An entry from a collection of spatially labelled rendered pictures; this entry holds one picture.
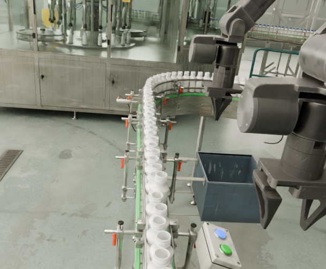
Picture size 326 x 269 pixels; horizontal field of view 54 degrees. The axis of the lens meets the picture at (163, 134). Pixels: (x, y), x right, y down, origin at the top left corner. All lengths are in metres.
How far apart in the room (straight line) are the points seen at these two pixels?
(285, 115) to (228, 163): 1.41
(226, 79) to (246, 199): 0.84
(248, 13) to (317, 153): 0.47
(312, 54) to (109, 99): 4.11
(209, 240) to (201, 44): 0.50
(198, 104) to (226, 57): 1.87
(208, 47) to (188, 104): 1.85
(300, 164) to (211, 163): 1.35
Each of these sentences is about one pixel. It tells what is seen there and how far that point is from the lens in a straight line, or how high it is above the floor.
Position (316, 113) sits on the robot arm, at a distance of 0.44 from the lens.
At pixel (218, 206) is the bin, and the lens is 1.57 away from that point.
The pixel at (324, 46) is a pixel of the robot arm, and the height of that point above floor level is 1.66.
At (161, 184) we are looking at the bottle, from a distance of 0.99.
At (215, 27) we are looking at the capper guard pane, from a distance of 6.32.
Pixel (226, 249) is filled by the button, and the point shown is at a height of 1.12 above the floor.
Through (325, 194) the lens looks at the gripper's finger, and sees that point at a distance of 0.49.
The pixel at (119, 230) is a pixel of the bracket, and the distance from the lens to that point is 0.94.
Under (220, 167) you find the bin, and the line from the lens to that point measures 1.82.
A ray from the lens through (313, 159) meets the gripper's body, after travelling 0.46.
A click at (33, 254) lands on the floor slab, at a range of 2.51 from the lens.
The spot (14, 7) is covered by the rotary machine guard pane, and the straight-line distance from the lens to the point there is 4.52.
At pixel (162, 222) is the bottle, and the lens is 0.88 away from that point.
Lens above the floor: 1.69
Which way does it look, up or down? 23 degrees down
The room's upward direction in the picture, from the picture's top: 6 degrees clockwise
